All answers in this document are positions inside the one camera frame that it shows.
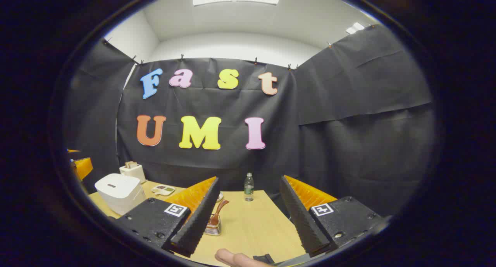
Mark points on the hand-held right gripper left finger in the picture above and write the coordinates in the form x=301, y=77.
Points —
x=197, y=224

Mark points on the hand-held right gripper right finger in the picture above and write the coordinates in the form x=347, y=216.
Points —
x=302, y=220

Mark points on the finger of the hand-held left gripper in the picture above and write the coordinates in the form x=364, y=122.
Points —
x=83, y=168

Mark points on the brown wooden spoon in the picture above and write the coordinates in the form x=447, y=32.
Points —
x=219, y=209

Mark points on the white rice cooker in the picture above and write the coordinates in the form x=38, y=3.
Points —
x=120, y=191

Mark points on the white round plate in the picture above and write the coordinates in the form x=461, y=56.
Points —
x=220, y=197

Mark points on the brown toast slice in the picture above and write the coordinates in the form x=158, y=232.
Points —
x=131, y=164

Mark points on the small white divided tray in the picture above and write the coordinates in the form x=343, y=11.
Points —
x=162, y=190

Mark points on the white toaster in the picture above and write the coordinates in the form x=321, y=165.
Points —
x=133, y=174

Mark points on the clear plastic water bottle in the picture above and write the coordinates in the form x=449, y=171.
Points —
x=248, y=189

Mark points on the black backdrop cloth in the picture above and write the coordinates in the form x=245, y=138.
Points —
x=329, y=150

